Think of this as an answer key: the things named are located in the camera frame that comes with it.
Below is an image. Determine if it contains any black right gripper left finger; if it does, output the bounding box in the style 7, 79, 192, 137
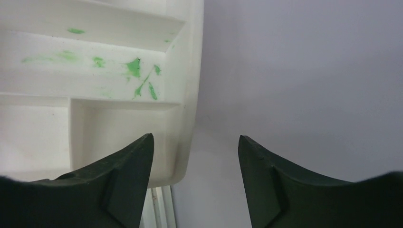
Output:
0, 133, 154, 228

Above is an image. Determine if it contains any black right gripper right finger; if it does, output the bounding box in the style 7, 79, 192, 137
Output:
238, 135, 403, 228

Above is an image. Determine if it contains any white plastic drawer organizer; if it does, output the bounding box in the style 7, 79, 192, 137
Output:
0, 0, 205, 228

